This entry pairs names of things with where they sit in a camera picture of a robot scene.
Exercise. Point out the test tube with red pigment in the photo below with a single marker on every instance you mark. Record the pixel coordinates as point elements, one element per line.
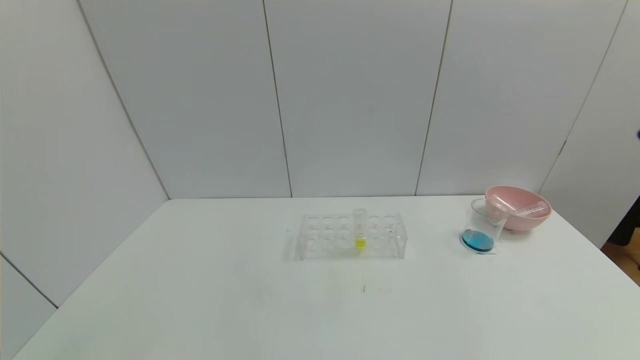
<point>502,203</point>

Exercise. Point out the test tube with blue pigment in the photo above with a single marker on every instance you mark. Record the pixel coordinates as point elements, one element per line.
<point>531,210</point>

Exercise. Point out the clear plastic test tube rack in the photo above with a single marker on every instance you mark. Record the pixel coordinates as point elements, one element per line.
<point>330,235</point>

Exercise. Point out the test tube with yellow pigment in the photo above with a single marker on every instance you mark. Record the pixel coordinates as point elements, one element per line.
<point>360,227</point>

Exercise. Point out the clear glass beaker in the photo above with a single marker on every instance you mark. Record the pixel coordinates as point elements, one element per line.
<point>482,232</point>

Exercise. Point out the pink bowl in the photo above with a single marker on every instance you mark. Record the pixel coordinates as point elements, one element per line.
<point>525,220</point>

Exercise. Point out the dark background furniture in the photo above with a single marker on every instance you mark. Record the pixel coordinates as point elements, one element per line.
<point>627,225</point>

